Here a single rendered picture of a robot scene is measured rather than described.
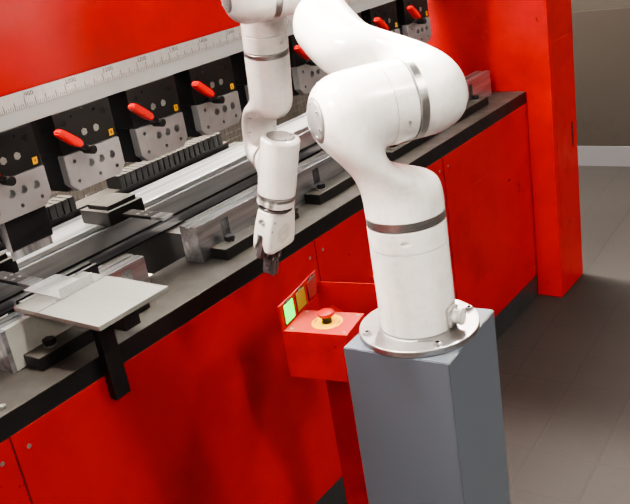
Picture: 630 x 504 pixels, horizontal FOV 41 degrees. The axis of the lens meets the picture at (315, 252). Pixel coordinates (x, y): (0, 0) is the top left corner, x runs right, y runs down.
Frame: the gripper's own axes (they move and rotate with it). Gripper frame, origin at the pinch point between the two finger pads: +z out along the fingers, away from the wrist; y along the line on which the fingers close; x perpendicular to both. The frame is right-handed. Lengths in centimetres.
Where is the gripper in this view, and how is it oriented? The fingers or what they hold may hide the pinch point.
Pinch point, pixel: (270, 265)
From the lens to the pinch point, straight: 194.2
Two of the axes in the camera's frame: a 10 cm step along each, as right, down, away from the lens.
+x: -8.3, -3.4, 4.5
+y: 5.6, -3.6, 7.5
